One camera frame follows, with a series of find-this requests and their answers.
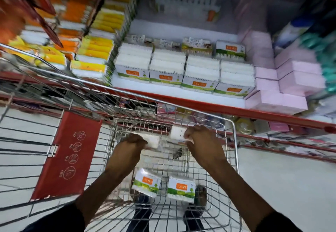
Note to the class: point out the red shelf edge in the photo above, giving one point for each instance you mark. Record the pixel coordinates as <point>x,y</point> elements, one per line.
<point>183,102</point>

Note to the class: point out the white and blue bottle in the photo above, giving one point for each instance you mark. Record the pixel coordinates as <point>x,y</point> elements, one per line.
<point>292,32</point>

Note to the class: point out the person's right fingers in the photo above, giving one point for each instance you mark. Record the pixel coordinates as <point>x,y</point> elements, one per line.
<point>193,134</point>

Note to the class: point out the person's right leg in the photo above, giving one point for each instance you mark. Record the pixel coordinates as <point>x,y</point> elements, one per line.
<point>194,217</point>

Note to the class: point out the green label swab packet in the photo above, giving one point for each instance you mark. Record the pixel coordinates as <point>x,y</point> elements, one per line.
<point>181,188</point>
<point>145,183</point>

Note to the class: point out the rows of white swab packs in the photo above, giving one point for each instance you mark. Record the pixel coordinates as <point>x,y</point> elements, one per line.
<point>183,69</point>

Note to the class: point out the person's left hand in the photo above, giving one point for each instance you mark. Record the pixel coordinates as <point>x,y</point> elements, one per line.
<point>124,155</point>

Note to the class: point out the red lower shelf rail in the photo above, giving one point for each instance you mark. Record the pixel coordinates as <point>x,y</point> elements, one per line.
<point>288,149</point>

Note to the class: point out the person's left forearm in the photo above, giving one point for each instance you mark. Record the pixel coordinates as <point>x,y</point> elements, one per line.
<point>105,189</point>

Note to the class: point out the stack of yellow packets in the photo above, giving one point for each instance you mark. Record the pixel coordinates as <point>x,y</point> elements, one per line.
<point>99,45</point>

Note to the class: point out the dark right sleeve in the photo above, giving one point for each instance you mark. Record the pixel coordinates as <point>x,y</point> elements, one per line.
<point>279,224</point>

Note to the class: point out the red hanging snack packets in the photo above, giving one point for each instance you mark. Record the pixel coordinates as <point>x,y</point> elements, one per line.
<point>23,0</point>

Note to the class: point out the person's left leg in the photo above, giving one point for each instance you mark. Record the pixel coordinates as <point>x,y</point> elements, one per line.
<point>141,214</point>

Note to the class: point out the white swab packet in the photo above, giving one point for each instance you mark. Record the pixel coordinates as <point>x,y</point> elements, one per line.
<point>176,134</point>
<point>153,141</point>

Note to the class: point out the stack of pink boxes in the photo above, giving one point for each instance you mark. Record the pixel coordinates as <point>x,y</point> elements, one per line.
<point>288,82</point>

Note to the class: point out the dark sleeve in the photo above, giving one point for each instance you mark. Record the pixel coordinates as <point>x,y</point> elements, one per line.
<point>279,224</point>
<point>57,220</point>

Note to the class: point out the person's right hand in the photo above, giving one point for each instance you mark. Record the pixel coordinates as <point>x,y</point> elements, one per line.
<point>207,147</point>

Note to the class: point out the person's leg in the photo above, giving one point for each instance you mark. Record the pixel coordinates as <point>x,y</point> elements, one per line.
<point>194,217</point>
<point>141,214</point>

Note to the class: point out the person's left fingers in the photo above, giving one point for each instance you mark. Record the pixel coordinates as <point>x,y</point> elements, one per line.
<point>136,141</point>

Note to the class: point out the stack of orange packets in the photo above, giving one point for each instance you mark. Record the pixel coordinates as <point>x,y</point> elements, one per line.
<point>72,16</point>

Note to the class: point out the red cart seat flap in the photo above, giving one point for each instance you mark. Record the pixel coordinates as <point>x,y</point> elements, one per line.
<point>68,155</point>

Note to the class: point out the pile of teal green goods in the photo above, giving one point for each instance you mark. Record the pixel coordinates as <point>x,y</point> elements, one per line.
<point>324,45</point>

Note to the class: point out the person's right forearm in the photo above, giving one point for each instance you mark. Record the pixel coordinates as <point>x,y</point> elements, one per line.
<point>236,195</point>

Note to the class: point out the dark left sleeve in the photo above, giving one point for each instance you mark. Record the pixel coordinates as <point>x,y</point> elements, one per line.
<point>57,220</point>

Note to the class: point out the assorted lower shelf goods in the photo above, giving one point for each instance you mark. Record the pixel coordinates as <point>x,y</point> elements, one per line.
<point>252,125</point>

